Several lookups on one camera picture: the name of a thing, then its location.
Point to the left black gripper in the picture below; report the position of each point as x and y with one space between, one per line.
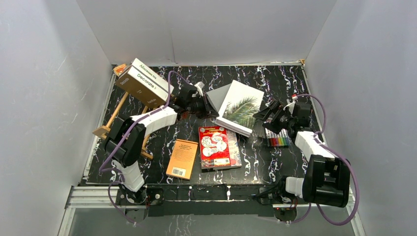
202 105

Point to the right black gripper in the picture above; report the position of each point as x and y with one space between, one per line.
264 114

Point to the grey book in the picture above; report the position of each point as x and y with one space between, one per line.
216 96

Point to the white palm leaf book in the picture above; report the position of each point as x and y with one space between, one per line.
236 112

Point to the white Afternoon tea book box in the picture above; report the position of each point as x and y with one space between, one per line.
151 79

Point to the brown Decorate Furniture book box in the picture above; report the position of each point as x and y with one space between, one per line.
127 81

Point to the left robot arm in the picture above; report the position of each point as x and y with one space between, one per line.
131 181

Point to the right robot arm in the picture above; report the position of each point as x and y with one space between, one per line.
327 178

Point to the coloured marker pen pack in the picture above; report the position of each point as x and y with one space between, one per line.
280 139

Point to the red comic treehouse book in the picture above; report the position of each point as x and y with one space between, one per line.
214 148

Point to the floral patterned book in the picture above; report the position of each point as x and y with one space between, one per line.
234 150

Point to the orange paperback book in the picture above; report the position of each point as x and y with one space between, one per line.
182 159

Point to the small orange card pack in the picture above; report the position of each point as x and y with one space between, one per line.
119 69

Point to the wooden book rack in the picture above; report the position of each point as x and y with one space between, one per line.
124 136

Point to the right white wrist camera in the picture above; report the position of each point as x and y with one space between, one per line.
291 103

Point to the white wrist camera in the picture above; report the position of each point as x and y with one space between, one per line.
199 86
291 103

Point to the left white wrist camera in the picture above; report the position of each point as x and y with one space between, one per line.
199 86

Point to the aluminium front rail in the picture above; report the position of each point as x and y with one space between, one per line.
177 199

